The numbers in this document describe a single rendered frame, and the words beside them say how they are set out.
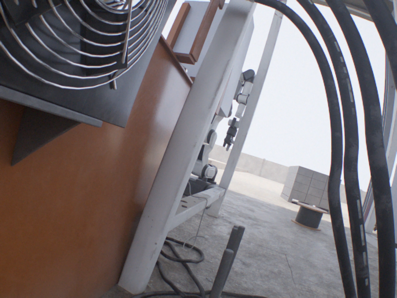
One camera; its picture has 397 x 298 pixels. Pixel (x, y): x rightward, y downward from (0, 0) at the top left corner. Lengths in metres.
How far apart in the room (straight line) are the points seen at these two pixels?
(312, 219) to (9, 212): 2.65
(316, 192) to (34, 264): 5.44
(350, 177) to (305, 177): 5.06
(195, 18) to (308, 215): 2.27
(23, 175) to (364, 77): 0.43
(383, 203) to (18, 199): 0.43
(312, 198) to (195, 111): 5.11
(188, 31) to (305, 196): 4.78
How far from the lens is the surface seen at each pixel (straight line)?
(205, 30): 0.54
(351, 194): 0.38
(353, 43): 0.34
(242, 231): 0.66
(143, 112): 0.45
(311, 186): 5.48
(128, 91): 0.21
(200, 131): 0.52
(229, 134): 2.05
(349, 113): 0.39
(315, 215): 2.71
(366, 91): 0.32
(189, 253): 1.01
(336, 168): 0.46
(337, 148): 0.46
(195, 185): 1.89
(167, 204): 0.53
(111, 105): 0.19
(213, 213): 1.72
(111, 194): 0.44
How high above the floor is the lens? 0.42
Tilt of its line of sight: 1 degrees up
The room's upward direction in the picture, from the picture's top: 18 degrees clockwise
